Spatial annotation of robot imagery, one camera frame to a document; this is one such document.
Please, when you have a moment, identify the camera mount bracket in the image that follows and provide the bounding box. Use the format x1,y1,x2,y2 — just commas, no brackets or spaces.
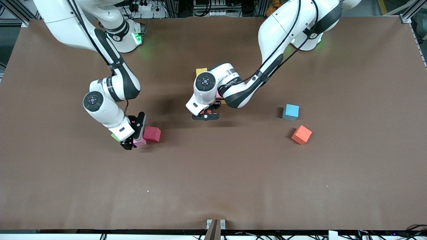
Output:
206,219,227,240

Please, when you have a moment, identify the aluminium frame profile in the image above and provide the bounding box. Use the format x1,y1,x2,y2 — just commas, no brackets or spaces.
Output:
0,0,50,28
399,0,427,24

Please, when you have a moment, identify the bag of orange items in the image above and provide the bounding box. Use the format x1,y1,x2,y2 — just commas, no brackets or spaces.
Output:
266,0,281,18

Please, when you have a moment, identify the white power strip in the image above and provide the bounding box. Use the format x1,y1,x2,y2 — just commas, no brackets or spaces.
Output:
128,0,167,19

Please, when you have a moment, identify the blue foam block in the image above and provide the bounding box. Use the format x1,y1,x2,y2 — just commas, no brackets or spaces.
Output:
283,104,300,121

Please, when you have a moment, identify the red foam block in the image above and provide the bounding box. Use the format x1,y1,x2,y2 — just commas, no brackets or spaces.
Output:
143,126,162,142

